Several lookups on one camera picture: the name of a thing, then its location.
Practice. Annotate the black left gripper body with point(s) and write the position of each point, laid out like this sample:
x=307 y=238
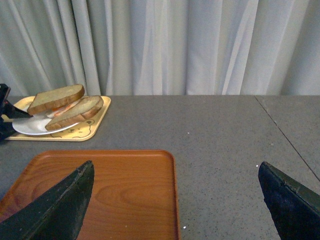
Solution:
x=6 y=128

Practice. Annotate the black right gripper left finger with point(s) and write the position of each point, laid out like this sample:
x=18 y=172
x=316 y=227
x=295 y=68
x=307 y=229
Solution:
x=57 y=214

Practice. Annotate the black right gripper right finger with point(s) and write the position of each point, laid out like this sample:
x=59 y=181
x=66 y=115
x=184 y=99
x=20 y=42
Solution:
x=294 y=208

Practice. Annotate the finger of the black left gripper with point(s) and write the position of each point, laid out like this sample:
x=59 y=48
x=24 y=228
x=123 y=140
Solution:
x=16 y=113

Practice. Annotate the white plate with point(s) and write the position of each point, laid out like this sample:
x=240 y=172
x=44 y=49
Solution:
x=35 y=126

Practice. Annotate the bread slice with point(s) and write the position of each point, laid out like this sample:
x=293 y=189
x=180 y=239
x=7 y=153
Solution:
x=55 y=99
x=85 y=109

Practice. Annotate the fried egg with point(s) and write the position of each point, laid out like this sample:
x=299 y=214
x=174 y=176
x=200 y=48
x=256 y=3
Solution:
x=59 y=111

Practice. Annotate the brown wooden tray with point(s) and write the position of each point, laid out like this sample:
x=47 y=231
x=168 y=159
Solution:
x=134 y=195

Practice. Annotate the grey curtain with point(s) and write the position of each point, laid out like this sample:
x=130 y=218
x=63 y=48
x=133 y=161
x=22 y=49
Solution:
x=161 y=47

